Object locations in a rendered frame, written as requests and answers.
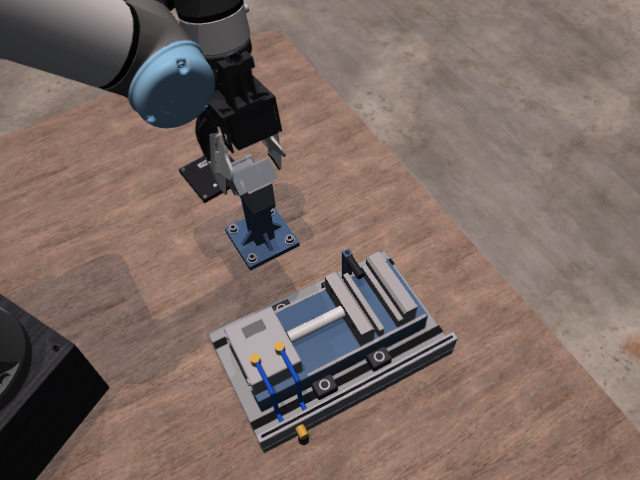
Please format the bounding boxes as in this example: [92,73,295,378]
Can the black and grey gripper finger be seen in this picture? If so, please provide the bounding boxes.
[195,108,234,195]
[262,133,286,170]

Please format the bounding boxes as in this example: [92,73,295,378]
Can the grey flat bar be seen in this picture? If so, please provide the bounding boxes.
[361,264,403,327]
[343,273,384,337]

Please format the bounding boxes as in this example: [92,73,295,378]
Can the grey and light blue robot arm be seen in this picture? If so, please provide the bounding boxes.
[0,0,250,411]

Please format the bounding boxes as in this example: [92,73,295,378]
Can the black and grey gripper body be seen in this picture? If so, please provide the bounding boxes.
[204,37,282,153]

